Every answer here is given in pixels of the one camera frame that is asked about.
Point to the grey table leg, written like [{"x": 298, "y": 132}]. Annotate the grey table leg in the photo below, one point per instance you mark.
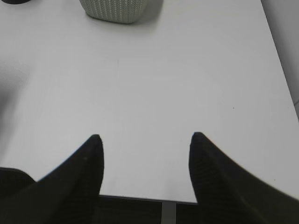
[{"x": 168, "y": 215}]

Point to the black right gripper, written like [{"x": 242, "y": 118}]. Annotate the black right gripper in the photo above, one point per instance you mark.
[{"x": 67, "y": 195}]

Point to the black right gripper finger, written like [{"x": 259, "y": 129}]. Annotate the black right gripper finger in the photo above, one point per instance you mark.
[{"x": 226, "y": 193}]

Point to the black mesh pen holder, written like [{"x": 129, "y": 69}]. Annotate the black mesh pen holder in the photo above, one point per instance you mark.
[{"x": 15, "y": 2}]

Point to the pale green woven plastic basket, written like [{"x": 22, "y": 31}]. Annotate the pale green woven plastic basket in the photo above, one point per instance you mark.
[{"x": 122, "y": 11}]

